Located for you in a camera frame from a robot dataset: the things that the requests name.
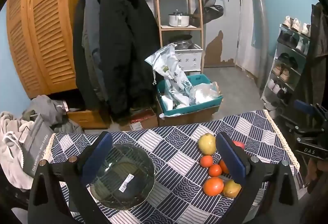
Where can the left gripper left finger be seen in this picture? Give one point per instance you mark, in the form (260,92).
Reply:
(93,157)

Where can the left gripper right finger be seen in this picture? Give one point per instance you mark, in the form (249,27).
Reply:
(234,157)

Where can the red apple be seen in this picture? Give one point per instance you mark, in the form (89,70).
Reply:
(239,144)

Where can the small tangerine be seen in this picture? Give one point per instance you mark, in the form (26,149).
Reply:
(215,170)
(206,161)

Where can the yellow pear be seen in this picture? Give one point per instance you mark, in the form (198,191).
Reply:
(231,189)
(207,144)

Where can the large orange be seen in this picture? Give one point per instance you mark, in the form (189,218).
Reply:
(213,186)

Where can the right hand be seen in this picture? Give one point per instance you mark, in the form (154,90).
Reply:
(315,168)

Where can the green glass plate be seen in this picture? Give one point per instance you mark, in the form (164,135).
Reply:
(125,179)

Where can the wooden drawer base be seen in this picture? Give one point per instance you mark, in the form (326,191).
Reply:
(90,119)

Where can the grey tote bag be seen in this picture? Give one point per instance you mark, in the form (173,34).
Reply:
(35,145)

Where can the flat cardboard box red label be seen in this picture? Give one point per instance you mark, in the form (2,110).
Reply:
(144,119)

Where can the pile of clothes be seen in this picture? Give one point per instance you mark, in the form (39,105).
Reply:
(14,132)

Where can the metal shoe rack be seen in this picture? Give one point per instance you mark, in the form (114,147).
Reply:
(288,63)

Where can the blue patterned tablecloth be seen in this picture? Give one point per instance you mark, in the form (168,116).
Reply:
(177,196)

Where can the clear plastic bag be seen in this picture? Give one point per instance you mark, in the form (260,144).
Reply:
(202,93)

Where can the teal plastic crate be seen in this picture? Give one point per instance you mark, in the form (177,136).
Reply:
(171,108)

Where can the white printed rice bag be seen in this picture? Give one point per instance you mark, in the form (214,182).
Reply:
(165,62)

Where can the white storage drawer box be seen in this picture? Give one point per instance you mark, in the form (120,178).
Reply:
(190,59)

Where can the steel steamer pot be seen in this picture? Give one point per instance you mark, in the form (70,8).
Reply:
(181,42)

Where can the black hanging coat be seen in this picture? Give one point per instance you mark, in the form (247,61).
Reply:
(111,41)

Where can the wooden shelf rack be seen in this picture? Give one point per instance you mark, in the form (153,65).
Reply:
(195,28)

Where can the white cooking pot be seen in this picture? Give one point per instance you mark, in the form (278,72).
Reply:
(179,19)

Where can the wooden louvered wardrobe door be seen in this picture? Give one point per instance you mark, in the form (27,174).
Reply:
(40,39)

